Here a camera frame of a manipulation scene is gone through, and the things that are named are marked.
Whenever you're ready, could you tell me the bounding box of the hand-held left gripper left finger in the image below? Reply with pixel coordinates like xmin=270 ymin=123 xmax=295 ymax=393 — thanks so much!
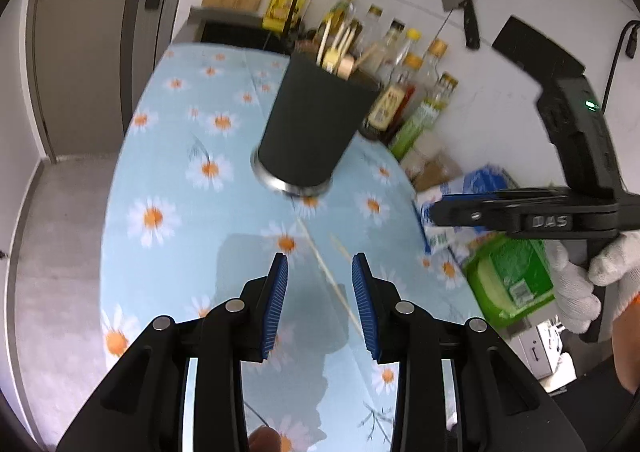
xmin=56 ymin=253 xmax=289 ymax=452

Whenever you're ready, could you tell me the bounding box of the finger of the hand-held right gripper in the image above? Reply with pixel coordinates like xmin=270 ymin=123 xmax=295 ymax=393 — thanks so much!
xmin=442 ymin=188 xmax=568 ymax=203
xmin=432 ymin=198 xmax=522 ymax=235

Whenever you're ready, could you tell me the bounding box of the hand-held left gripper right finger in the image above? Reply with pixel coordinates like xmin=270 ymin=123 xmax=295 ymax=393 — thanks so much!
xmin=351 ymin=253 xmax=586 ymax=452

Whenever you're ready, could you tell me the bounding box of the black cylindrical utensil holder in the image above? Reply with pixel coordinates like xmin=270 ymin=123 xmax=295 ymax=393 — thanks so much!
xmin=250 ymin=42 xmax=383 ymax=197

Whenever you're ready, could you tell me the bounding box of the person's right forearm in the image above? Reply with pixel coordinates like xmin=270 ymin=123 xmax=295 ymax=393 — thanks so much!
xmin=612 ymin=294 xmax=640 ymax=393

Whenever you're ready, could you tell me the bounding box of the person's right hand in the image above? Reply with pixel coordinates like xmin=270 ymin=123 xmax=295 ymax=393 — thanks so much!
xmin=547 ymin=234 xmax=640 ymax=333

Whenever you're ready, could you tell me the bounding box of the person's left hand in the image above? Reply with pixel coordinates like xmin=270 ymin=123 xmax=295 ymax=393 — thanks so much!
xmin=248 ymin=427 xmax=282 ymax=452

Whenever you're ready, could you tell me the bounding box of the white and blue salt bag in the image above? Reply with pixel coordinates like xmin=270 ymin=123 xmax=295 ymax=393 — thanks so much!
xmin=414 ymin=167 xmax=516 ymax=255

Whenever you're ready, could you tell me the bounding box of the clear jar brown powder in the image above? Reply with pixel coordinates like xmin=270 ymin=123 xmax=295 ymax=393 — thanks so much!
xmin=415 ymin=154 xmax=463 ymax=193

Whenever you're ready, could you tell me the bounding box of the white lid jar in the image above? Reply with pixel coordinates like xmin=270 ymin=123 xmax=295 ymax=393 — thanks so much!
xmin=400 ymin=132 xmax=441 ymax=177

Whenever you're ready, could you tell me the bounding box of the green packet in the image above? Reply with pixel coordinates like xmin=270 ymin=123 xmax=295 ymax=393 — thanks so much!
xmin=465 ymin=232 xmax=557 ymax=327

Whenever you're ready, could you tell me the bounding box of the green label bottle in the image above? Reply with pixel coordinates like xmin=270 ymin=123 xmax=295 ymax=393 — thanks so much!
xmin=389 ymin=72 xmax=459 ymax=160

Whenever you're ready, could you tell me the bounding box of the blue daisy print tablecloth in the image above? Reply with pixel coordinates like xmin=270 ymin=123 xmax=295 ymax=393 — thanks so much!
xmin=100 ymin=42 xmax=488 ymax=452

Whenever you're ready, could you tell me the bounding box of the dark soy sauce bottle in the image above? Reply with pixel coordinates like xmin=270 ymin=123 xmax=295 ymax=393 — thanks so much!
xmin=357 ymin=84 xmax=417 ymax=143

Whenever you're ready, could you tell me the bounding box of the brown label sauce bottle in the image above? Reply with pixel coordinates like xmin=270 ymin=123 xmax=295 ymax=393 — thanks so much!
xmin=366 ymin=54 xmax=425 ymax=133

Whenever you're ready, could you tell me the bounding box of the white box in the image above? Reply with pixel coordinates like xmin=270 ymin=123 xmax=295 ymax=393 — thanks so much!
xmin=517 ymin=319 xmax=576 ymax=379

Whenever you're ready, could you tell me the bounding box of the tall clear bottle gold cap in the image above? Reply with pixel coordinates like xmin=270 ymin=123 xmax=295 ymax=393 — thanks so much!
xmin=420 ymin=39 xmax=448 ymax=92

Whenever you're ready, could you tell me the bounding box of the clear bottle black cap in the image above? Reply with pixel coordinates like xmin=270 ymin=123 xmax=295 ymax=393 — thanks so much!
xmin=382 ymin=19 xmax=407 ymax=57

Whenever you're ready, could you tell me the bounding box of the clear bottle yellow oil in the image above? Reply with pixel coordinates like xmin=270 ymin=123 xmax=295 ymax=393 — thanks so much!
xmin=322 ymin=0 xmax=357 ymax=50

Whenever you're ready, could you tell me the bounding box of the black faucet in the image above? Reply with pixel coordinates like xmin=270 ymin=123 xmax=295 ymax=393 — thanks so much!
xmin=267 ymin=0 xmax=304 ymax=35

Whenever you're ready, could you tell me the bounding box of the black sink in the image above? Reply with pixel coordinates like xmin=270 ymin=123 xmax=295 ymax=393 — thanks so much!
xmin=192 ymin=6 xmax=301 ymax=55

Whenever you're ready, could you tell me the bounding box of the yellow detergent bottle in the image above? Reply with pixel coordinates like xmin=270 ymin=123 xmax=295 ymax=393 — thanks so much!
xmin=262 ymin=0 xmax=308 ymax=30

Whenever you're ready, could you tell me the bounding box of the grey door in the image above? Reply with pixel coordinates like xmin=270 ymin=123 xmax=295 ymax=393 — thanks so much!
xmin=30 ymin=0 xmax=201 ymax=165

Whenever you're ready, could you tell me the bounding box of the black cable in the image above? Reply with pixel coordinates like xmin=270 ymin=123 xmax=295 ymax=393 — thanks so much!
xmin=602 ymin=20 xmax=640 ymax=107

